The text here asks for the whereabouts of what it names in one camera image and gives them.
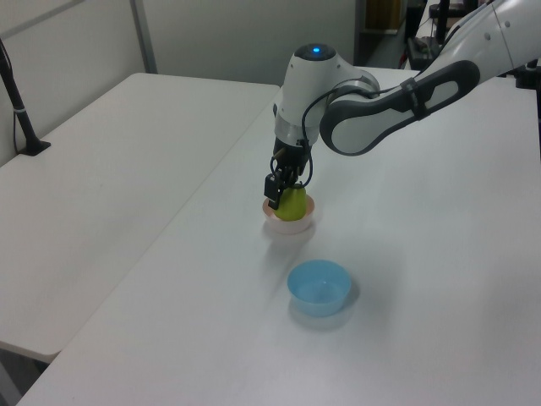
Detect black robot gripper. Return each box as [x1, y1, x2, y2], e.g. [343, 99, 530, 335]
[263, 135, 314, 211]

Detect green pear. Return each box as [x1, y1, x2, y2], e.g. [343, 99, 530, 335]
[274, 184, 308, 223]

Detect pink plastic bowl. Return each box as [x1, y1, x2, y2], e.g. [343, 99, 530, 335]
[261, 190, 316, 236]

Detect blue plastic bowl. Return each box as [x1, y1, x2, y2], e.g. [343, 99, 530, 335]
[287, 259, 352, 319]

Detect white side table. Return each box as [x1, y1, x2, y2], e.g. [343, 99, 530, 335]
[0, 72, 281, 363]

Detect dark device with green part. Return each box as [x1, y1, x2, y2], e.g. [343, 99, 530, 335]
[407, 36, 443, 71]

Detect yellow shelf panel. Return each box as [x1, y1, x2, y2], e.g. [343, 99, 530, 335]
[364, 0, 402, 31]

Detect black monitor stand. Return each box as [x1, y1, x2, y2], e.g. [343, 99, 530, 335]
[428, 0, 451, 44]

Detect grey partition frame post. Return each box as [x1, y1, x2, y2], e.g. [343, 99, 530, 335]
[128, 0, 159, 75]

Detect black camera stand with clamp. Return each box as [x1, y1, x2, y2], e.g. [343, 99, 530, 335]
[0, 37, 52, 156]

